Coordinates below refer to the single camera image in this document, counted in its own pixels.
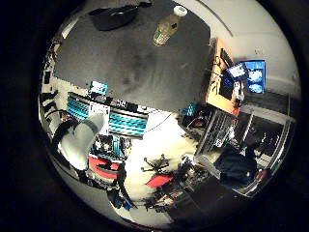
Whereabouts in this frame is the red office chair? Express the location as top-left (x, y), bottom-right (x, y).
top-left (140, 154), bottom-right (176, 189)
top-left (88, 155), bottom-right (121, 180)

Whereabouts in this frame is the teal storage bin rack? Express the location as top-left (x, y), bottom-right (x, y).
top-left (67, 92), bottom-right (150, 140)

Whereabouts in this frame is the clear bottle with green label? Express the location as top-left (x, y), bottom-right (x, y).
top-left (153, 5), bottom-right (188, 48)

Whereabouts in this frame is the blue computer monitor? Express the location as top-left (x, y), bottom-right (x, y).
top-left (243, 60), bottom-right (267, 95)

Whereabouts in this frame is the wooden desk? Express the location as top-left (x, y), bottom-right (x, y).
top-left (205, 38), bottom-right (243, 116)

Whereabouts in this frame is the person in dark clothes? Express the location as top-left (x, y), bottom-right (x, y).
top-left (214, 144), bottom-right (259, 189)

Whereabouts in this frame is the metal wire shelf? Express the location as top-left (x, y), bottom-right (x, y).
top-left (194, 105), bottom-right (295, 198)

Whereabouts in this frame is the open laptop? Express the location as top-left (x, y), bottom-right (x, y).
top-left (225, 62), bottom-right (249, 82)

